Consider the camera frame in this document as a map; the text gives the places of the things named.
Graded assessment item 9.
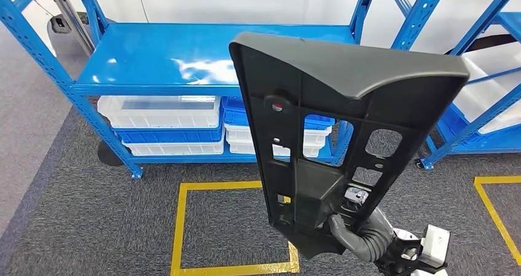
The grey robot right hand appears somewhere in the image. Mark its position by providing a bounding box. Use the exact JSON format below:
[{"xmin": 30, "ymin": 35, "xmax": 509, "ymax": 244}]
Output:
[{"xmin": 327, "ymin": 186, "xmax": 396, "ymax": 264}]

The black round floor disc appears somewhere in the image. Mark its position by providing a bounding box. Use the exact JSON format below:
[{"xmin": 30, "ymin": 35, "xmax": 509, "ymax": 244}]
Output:
[{"xmin": 97, "ymin": 140, "xmax": 124, "ymax": 167}]

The blue plastic bin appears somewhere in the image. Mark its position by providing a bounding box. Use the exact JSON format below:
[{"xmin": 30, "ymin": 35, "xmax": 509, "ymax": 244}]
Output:
[
  {"xmin": 114, "ymin": 123, "xmax": 225, "ymax": 144},
  {"xmin": 221, "ymin": 96, "xmax": 336, "ymax": 131}
]

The large white plastic bin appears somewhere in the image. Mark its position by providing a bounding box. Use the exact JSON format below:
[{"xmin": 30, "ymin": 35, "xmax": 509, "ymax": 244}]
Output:
[{"xmin": 452, "ymin": 42, "xmax": 521, "ymax": 135}]

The blue metal shelf rack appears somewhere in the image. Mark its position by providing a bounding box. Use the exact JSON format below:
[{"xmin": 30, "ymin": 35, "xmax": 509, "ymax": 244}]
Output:
[{"xmin": 0, "ymin": 0, "xmax": 453, "ymax": 180}]

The yellow floor tape square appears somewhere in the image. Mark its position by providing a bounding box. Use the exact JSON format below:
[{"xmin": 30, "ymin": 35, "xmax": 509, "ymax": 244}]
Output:
[
  {"xmin": 170, "ymin": 180, "xmax": 301, "ymax": 276},
  {"xmin": 474, "ymin": 176, "xmax": 521, "ymax": 266}
]

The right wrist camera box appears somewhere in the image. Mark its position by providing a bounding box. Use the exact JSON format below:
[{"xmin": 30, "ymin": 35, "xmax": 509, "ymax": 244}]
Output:
[{"xmin": 419, "ymin": 224, "xmax": 452, "ymax": 269}]

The blue wheeled shelf rack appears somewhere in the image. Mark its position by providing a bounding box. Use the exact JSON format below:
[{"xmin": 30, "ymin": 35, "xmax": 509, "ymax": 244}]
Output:
[{"xmin": 415, "ymin": 0, "xmax": 521, "ymax": 171}]

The grey metal post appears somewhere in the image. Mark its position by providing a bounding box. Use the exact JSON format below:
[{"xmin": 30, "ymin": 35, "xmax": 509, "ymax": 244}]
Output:
[{"xmin": 44, "ymin": 0, "xmax": 95, "ymax": 57}]

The white car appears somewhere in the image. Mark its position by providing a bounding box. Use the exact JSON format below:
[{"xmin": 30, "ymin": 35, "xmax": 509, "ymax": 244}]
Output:
[{"xmin": 0, "ymin": 0, "xmax": 521, "ymax": 56}]

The translucent white plastic bin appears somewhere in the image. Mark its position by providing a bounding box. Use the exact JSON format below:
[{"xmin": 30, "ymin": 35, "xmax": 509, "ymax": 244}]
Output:
[{"xmin": 97, "ymin": 95, "xmax": 222, "ymax": 129}]

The black plastic panel part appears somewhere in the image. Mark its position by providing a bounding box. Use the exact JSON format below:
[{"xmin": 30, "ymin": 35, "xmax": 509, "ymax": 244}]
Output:
[{"xmin": 229, "ymin": 32, "xmax": 471, "ymax": 259}]

